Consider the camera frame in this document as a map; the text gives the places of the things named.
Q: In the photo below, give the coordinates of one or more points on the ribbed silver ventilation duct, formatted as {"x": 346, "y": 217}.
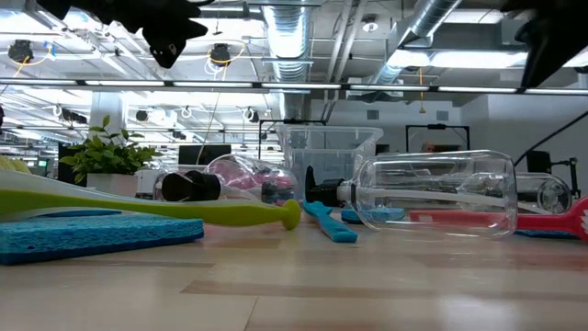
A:
{"x": 287, "y": 37}

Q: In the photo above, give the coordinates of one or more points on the wall air vent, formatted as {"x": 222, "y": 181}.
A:
{"x": 442, "y": 115}
{"x": 373, "y": 115}

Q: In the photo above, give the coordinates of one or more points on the blue plastic scoop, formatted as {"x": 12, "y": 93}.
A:
{"x": 333, "y": 227}

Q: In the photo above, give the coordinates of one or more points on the black cabinet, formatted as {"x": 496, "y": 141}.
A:
{"x": 64, "y": 149}

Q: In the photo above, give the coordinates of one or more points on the dark blue sponge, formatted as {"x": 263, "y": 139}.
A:
{"x": 78, "y": 213}

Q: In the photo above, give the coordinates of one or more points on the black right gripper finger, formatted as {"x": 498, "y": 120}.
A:
{"x": 551, "y": 46}

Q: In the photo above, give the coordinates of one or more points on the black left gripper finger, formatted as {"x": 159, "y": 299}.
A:
{"x": 170, "y": 39}

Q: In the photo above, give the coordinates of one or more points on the light blue sponge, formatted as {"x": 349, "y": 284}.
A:
{"x": 92, "y": 236}
{"x": 546, "y": 234}
{"x": 351, "y": 216}

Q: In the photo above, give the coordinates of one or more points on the green plant in white pot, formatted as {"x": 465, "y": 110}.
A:
{"x": 108, "y": 156}

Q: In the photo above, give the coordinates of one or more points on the green dish brush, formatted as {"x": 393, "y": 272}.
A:
{"x": 184, "y": 212}

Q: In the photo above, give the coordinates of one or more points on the red dish brush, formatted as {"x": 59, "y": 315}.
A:
{"x": 551, "y": 221}

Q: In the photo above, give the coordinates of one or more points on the spiral silver ventilation duct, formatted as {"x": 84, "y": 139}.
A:
{"x": 432, "y": 18}

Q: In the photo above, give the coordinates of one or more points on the black metal station frame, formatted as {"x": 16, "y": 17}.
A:
{"x": 436, "y": 126}

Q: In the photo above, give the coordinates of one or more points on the long linear ceiling light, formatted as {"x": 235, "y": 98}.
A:
{"x": 298, "y": 86}

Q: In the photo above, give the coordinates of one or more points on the black monitor on arm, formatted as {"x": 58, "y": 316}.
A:
{"x": 538, "y": 162}

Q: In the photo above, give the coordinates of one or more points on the person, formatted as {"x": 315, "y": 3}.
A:
{"x": 428, "y": 147}

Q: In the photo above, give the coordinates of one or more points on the tall clear plastic bin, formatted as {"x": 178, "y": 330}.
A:
{"x": 321, "y": 147}

